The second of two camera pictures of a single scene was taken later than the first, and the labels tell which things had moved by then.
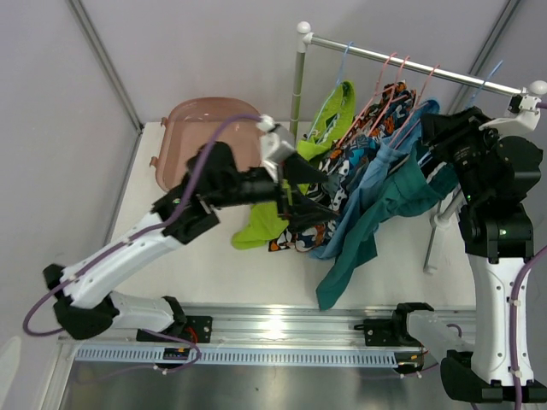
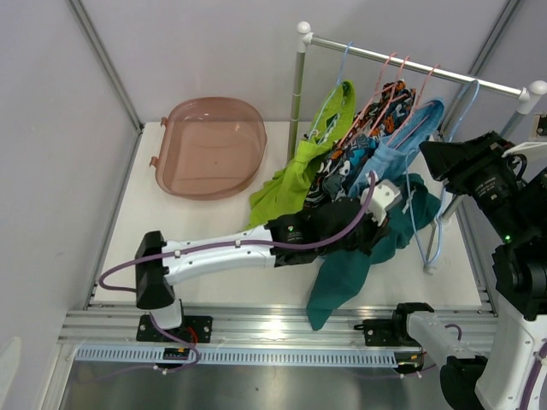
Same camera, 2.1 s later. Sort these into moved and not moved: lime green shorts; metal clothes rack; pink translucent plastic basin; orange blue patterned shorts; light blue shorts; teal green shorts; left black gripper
Moved: teal green shorts; light blue shorts; left black gripper
Not moved: pink translucent plastic basin; orange blue patterned shorts; metal clothes rack; lime green shorts
